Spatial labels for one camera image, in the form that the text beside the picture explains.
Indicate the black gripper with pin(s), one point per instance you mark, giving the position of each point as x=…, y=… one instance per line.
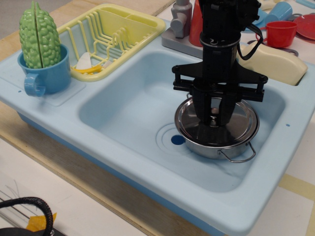
x=219, y=73

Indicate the yellow tape piece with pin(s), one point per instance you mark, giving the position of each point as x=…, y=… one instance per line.
x=36, y=223

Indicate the steel pot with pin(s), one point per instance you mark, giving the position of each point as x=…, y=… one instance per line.
x=236, y=154

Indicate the grey toy faucet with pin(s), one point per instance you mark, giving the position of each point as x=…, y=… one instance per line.
x=176, y=37

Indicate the yellow dish drying rack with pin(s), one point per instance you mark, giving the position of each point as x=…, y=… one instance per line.
x=112, y=34

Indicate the red plastic tumbler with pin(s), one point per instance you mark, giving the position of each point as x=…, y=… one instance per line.
x=196, y=25

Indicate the light blue toy sink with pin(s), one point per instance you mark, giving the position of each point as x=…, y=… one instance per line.
x=125, y=122

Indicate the yellow plastic utensil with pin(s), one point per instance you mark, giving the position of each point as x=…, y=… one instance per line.
x=92, y=70

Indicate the steel pot lid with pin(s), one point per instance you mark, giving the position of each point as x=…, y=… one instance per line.
x=242, y=127

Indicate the cream plastic detergent bottle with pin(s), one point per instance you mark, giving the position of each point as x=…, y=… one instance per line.
x=276, y=64

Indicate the red plastic plate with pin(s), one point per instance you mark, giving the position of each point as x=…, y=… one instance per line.
x=306, y=26

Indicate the green bitter melon toy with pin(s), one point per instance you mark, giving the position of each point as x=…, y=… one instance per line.
x=39, y=38

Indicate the blue plastic tumbler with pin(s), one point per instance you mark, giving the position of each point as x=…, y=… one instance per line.
x=282, y=11

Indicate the red plastic cup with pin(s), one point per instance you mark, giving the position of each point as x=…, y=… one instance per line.
x=279, y=34

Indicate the blue plastic plate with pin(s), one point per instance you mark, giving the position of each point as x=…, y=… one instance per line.
x=261, y=21

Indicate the blue plastic mug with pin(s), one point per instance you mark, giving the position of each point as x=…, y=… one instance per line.
x=49, y=80

